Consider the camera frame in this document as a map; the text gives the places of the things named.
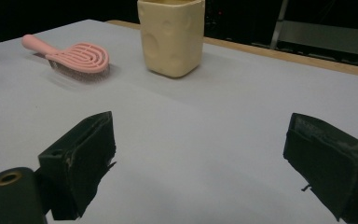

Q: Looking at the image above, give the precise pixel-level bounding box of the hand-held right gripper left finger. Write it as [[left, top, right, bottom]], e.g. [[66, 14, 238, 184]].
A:
[[35, 110, 117, 221]]

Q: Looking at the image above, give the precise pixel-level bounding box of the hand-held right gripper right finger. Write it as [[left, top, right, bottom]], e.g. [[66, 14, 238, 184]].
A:
[[282, 112, 358, 224]]

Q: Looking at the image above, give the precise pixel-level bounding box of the pink hairbrush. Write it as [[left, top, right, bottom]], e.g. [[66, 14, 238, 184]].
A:
[[21, 34, 111, 83]]

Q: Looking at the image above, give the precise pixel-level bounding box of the grey panel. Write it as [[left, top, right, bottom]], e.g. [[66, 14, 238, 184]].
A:
[[278, 20, 358, 59]]

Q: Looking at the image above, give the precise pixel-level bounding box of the metal stand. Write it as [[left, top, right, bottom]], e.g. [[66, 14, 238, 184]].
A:
[[269, 0, 291, 50]]

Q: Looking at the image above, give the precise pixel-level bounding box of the cream yellow cup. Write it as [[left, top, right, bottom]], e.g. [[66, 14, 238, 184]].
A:
[[136, 0, 206, 78]]

